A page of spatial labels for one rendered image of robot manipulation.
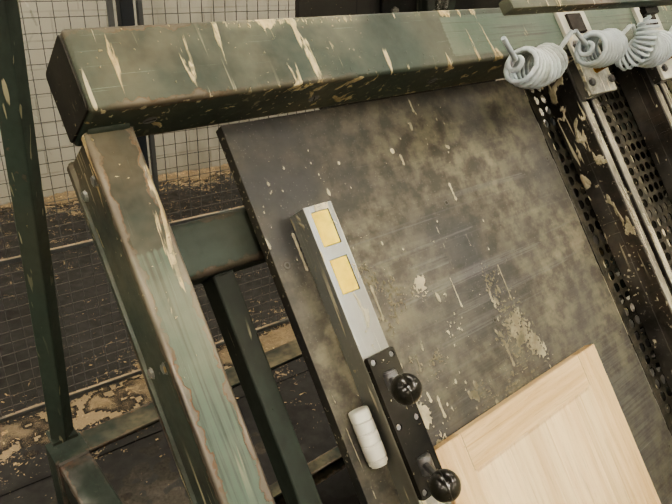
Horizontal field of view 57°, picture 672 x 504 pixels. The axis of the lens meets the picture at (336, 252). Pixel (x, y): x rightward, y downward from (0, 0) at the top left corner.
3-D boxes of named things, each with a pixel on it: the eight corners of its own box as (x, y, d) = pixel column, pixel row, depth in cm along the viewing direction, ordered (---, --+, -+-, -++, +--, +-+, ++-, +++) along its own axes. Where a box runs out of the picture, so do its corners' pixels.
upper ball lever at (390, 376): (382, 397, 84) (400, 412, 71) (372, 371, 84) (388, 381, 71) (408, 386, 85) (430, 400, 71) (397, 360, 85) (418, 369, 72)
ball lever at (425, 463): (415, 481, 83) (440, 512, 70) (405, 454, 84) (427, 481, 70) (441, 470, 84) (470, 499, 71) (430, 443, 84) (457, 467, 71)
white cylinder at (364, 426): (343, 414, 84) (365, 470, 83) (355, 413, 81) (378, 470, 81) (359, 405, 85) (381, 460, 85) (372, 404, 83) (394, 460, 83)
